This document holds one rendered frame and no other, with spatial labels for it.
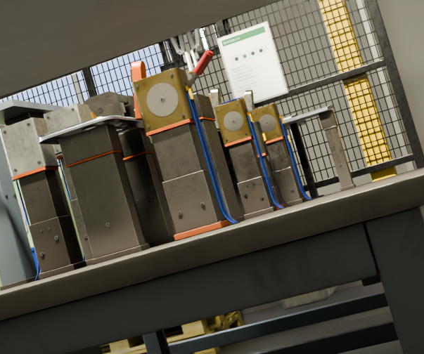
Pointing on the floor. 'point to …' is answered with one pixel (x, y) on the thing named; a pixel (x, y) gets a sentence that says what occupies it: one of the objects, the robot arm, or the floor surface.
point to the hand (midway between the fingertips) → (192, 61)
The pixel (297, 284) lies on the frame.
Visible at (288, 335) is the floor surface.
